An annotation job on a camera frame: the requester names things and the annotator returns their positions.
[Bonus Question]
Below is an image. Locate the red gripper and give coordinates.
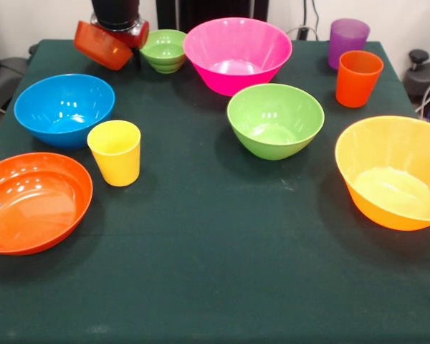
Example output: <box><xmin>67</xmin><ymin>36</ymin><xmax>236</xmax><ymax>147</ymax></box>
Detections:
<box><xmin>109</xmin><ymin>20</ymin><xmax>151</xmax><ymax>70</ymax></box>

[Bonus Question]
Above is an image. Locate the small green ribbed bowl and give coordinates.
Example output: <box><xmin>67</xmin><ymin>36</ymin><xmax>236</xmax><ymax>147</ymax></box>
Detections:
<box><xmin>139</xmin><ymin>29</ymin><xmax>188</xmax><ymax>75</ymax></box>

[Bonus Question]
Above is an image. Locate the small orange bowl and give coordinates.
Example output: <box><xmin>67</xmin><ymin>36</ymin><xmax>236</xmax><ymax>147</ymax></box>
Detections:
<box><xmin>73</xmin><ymin>20</ymin><xmax>134</xmax><ymax>71</ymax></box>

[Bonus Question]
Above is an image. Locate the blue bowl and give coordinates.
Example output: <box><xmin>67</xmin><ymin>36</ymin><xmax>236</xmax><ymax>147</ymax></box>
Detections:
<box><xmin>14</xmin><ymin>74</ymin><xmax>116</xmax><ymax>151</ymax></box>

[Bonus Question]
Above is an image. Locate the large pink bowl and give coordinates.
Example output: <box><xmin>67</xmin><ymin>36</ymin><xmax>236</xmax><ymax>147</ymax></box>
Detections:
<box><xmin>182</xmin><ymin>16</ymin><xmax>294</xmax><ymax>97</ymax></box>

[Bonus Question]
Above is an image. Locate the yellow cup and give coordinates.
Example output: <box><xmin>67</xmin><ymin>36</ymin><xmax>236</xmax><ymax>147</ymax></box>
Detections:
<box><xmin>87</xmin><ymin>120</ymin><xmax>142</xmax><ymax>188</ymax></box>

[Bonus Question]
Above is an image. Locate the dark grey chair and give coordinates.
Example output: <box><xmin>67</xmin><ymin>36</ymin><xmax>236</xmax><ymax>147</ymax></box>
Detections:
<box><xmin>0</xmin><ymin>56</ymin><xmax>30</xmax><ymax>112</ymax></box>

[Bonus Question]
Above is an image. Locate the large green bowl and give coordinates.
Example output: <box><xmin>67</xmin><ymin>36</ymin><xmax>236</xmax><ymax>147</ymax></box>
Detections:
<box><xmin>226</xmin><ymin>83</ymin><xmax>325</xmax><ymax>161</ymax></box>

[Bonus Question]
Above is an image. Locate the wide shallow orange bowl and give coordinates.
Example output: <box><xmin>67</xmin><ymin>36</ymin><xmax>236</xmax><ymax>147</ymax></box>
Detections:
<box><xmin>0</xmin><ymin>152</ymin><xmax>94</xmax><ymax>257</ymax></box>

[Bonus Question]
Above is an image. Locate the dark green tablecloth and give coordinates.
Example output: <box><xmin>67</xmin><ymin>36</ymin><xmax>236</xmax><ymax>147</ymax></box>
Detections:
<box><xmin>0</xmin><ymin>38</ymin><xmax>430</xmax><ymax>344</ymax></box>

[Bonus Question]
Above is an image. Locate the purple cup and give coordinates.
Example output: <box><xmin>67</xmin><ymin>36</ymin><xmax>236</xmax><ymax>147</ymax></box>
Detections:
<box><xmin>327</xmin><ymin>19</ymin><xmax>371</xmax><ymax>70</ymax></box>

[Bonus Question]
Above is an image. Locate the orange cup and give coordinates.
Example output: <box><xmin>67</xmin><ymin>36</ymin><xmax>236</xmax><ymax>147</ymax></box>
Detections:
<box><xmin>335</xmin><ymin>50</ymin><xmax>385</xmax><ymax>109</ymax></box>

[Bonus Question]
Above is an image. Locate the large yellow-orange bowl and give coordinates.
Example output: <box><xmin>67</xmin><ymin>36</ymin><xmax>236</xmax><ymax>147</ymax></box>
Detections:
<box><xmin>335</xmin><ymin>115</ymin><xmax>430</xmax><ymax>232</ymax></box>

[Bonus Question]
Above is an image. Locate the black rounded base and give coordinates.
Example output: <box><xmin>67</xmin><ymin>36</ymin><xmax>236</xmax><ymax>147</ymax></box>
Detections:
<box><xmin>403</xmin><ymin>60</ymin><xmax>430</xmax><ymax>119</ymax></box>

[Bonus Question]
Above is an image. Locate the black clamp knob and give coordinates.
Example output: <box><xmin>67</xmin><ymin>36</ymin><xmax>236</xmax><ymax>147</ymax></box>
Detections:
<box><xmin>408</xmin><ymin>49</ymin><xmax>430</xmax><ymax>72</ymax></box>

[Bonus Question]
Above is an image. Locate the black hanging cable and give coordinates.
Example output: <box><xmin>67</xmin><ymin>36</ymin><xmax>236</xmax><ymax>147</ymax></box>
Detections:
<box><xmin>310</xmin><ymin>0</ymin><xmax>322</xmax><ymax>41</ymax></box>

